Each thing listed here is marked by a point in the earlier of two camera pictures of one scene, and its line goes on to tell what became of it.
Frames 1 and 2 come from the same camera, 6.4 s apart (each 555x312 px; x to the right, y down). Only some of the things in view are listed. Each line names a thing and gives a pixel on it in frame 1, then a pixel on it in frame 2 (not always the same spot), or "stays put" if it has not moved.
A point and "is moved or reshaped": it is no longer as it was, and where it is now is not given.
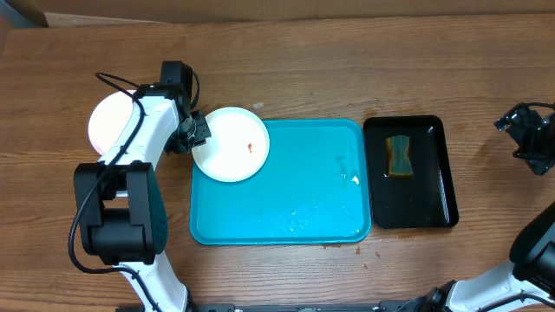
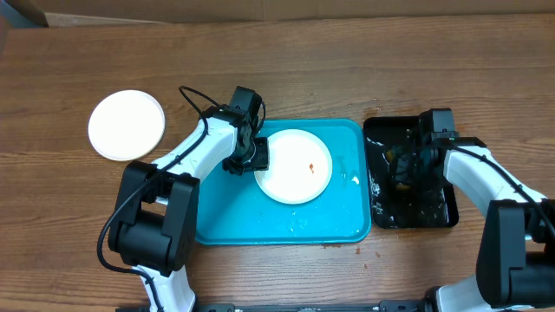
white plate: [238, 147] is moved or reshaped
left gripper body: [194, 133] to [256, 158]
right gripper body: [532, 133] to [421, 177]
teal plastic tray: [312, 188] stays put
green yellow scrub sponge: [398, 161] is moved or reshaped
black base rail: [400, 306] stays put
